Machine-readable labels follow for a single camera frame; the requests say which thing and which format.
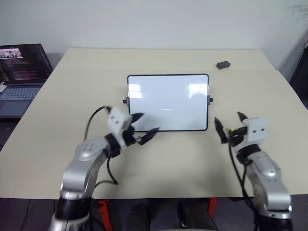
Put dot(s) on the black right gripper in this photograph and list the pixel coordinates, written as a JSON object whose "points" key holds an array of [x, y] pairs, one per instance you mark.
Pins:
{"points": [[240, 136]]}

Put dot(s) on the yellow and black sponge eraser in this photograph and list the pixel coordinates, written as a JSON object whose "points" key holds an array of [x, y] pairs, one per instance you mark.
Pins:
{"points": [[232, 130]]}

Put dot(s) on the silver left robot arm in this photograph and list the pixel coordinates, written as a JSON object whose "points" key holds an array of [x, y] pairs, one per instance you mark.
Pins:
{"points": [[81, 168]]}

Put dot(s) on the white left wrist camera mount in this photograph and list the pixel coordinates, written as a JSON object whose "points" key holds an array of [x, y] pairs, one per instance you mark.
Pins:
{"points": [[118, 122]]}

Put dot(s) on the orange frame bar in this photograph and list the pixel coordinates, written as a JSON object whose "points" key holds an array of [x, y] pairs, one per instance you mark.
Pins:
{"points": [[212, 207], [105, 214]]}

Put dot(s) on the dark furniture piece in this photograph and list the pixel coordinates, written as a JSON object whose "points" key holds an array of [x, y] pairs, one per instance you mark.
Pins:
{"points": [[300, 77]]}

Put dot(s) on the open grey laptop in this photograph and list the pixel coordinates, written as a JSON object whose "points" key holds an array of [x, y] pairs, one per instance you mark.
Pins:
{"points": [[19, 93]]}

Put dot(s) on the black-framed tabletop whiteboard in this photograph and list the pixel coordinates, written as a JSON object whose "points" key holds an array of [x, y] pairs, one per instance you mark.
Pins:
{"points": [[168, 103]]}

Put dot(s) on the small black box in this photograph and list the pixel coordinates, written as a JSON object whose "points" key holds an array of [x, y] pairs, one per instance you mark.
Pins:
{"points": [[223, 65]]}

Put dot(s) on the dark rounded shape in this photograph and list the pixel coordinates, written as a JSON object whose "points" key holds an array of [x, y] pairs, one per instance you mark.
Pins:
{"points": [[196, 216], [139, 217]]}

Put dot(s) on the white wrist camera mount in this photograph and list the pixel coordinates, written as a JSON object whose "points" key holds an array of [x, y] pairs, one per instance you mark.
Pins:
{"points": [[118, 122], [256, 132]]}

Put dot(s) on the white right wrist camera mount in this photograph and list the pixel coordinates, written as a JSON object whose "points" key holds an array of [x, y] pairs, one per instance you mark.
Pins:
{"points": [[256, 132]]}

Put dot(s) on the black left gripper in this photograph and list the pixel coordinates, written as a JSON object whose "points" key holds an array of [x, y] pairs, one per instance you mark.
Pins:
{"points": [[131, 137]]}

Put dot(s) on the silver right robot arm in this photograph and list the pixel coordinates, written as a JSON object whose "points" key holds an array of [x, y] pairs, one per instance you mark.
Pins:
{"points": [[267, 178]]}

